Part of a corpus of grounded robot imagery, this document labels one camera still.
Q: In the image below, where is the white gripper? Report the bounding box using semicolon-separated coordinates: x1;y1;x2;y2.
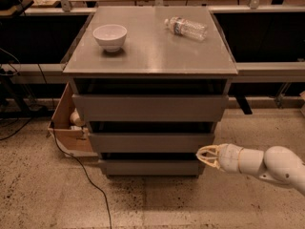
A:
196;144;243;173

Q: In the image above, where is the grey drawer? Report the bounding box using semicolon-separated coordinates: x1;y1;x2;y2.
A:
89;121;214;153
72;94;229;122
98;153;204;177

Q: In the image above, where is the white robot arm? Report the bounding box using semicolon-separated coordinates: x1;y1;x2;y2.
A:
196;144;305;195

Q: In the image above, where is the grey drawer cabinet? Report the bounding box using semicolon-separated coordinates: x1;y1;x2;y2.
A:
64;7;237;176

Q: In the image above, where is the grey bottom drawer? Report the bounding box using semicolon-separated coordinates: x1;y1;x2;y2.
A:
98;153;204;177

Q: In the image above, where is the grey top drawer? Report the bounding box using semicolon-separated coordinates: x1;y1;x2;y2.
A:
72;94;229;122

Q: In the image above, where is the clear plastic water bottle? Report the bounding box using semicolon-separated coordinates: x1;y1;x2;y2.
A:
164;17;208;41

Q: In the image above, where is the brown cardboard box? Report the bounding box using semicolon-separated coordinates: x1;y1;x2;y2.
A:
48;84;96;156

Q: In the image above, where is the white cup in box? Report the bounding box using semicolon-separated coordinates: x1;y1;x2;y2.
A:
70;110;85;127

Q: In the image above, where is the white ceramic bowl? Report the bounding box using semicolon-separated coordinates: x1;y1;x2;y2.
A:
92;24;127;52

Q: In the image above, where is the grey metal rail barrier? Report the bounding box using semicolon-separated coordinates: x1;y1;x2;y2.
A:
1;6;304;84

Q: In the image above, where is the black floor cable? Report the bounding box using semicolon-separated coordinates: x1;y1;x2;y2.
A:
51;120;113;229

